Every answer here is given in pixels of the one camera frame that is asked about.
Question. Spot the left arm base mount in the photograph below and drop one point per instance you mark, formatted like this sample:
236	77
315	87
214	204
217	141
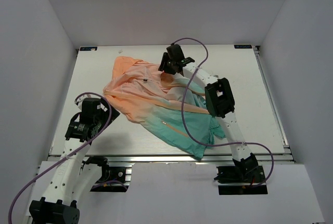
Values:
114	178

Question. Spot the blue label left corner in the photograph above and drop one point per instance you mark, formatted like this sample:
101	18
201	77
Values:
91	48

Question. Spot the aluminium table front rail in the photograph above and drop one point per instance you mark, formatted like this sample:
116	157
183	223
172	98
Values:
180	158

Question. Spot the orange and teal jacket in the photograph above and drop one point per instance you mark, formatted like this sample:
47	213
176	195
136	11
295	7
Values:
153	98

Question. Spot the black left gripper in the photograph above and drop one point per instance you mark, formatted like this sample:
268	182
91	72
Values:
106	113

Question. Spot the aluminium table right rail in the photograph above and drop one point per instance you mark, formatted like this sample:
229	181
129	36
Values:
256	50

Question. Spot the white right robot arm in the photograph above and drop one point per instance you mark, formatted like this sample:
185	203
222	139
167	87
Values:
220	104

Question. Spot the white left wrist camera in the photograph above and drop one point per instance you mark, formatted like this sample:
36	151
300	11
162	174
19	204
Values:
78	102

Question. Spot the blue label corner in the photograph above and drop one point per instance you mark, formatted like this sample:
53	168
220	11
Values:
242	46
91	48

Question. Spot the aluminium table rail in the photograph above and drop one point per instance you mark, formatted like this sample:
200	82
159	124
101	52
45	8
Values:
256	50
180	158

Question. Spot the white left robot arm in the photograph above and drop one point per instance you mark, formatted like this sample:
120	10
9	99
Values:
74	174

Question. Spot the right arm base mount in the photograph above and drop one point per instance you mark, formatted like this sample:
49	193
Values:
231	181

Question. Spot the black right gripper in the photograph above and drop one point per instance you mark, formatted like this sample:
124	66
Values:
164	66

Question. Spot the blue label right corner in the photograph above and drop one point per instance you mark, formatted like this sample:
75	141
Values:
242	46

